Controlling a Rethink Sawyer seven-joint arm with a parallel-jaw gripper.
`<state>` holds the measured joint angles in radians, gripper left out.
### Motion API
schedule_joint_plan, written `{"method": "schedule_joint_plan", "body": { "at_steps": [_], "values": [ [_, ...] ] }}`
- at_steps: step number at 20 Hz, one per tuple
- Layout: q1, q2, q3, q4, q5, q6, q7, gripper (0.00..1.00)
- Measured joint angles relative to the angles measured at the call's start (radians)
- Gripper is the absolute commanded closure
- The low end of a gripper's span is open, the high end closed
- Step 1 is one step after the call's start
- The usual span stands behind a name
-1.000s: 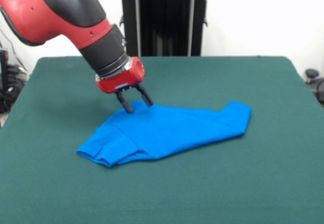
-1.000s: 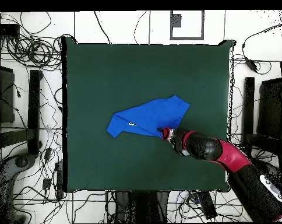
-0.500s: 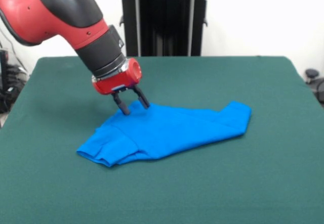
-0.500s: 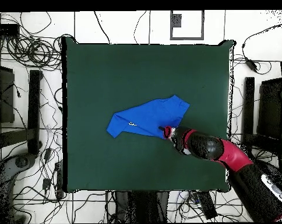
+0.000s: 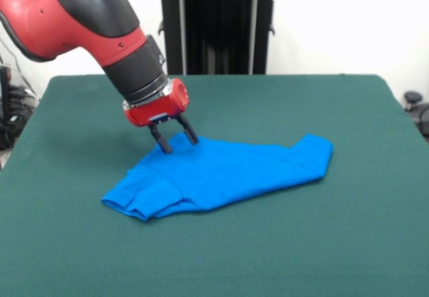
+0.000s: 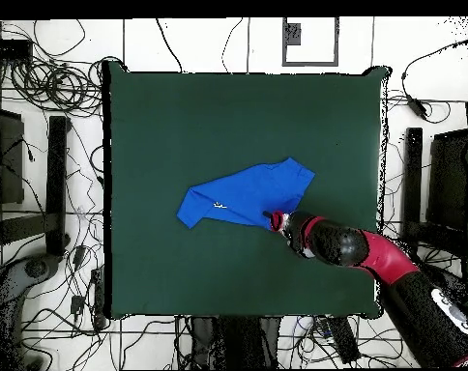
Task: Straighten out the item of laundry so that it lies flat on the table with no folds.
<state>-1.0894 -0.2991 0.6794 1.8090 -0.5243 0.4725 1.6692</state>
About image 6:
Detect blue shirt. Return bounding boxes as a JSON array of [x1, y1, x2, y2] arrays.
[[175, 156, 317, 232]]

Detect flat black box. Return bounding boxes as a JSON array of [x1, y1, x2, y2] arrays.
[[0, 38, 34, 61]]

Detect dark green table cloth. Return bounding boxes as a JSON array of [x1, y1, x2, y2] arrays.
[[102, 59, 392, 320]]

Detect black power strip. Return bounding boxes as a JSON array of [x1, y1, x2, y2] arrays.
[[89, 267, 105, 329], [328, 316, 362, 364]]

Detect black equipment box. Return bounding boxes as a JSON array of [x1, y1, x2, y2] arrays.
[[0, 105, 26, 206], [426, 128, 468, 233]]

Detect black power adapter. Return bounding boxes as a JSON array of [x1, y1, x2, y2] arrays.
[[405, 94, 430, 119]]

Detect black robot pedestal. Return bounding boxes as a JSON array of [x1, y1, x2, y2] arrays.
[[189, 315, 282, 370]]

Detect grey square floor frame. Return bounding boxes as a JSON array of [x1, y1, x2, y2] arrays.
[[281, 16, 340, 68]]

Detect coiled black cable bundle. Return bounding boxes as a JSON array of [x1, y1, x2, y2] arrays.
[[9, 57, 103, 117]]

